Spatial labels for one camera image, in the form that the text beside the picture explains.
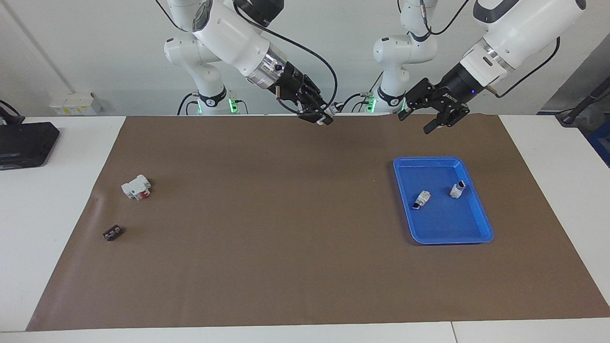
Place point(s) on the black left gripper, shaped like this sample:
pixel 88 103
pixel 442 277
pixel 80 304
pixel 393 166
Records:
pixel 452 93

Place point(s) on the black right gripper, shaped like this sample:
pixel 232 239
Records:
pixel 290 83

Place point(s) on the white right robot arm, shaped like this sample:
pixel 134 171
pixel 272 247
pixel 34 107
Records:
pixel 228 38

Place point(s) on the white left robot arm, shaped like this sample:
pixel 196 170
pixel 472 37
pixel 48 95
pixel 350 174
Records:
pixel 519 28

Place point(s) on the blue plastic tray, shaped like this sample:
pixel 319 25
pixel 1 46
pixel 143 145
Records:
pixel 443 224

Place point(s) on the brown table mat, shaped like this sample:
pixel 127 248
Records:
pixel 286 238

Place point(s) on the black tripod pole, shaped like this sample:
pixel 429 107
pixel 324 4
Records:
pixel 588 97

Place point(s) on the blue crate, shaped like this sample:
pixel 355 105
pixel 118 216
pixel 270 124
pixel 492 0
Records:
pixel 601 143

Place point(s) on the white circuit breaker red lever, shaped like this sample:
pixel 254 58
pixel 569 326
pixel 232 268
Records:
pixel 135 186

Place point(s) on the small black terminal block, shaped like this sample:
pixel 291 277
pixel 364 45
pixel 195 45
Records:
pixel 113 233

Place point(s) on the black box device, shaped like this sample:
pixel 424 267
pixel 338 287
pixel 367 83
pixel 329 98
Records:
pixel 24 143

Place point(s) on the white switch with black lens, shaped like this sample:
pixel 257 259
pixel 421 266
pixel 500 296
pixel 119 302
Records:
pixel 456 190

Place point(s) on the white switch with black knob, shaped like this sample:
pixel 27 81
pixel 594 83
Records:
pixel 422 197

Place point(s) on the white wall socket box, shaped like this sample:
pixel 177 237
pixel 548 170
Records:
pixel 71 105

